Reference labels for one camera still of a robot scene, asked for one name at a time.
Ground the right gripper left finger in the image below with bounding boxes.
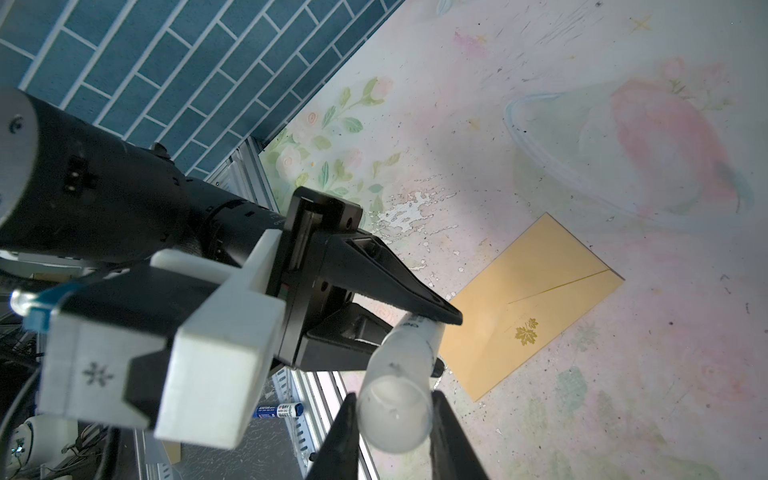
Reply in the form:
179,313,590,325
305,393,360,480

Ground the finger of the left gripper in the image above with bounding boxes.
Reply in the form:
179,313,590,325
319,233,463,326
296,302,446,379

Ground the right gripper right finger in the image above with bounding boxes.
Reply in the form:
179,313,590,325
430,390,489,480

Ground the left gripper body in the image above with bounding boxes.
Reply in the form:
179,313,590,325
267,187,362,369

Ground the white glue stick cap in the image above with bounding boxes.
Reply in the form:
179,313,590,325
356,361,433,454

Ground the white glue stick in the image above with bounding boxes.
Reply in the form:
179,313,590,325
380,314,446,381

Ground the yellow envelope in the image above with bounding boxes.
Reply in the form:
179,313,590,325
440,214,624,401

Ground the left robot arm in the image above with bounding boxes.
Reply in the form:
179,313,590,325
1,87,463,371

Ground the blue marker pen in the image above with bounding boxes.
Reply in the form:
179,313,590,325
253,402,304,418

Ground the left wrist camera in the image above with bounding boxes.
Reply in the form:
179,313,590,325
11,230,286,449

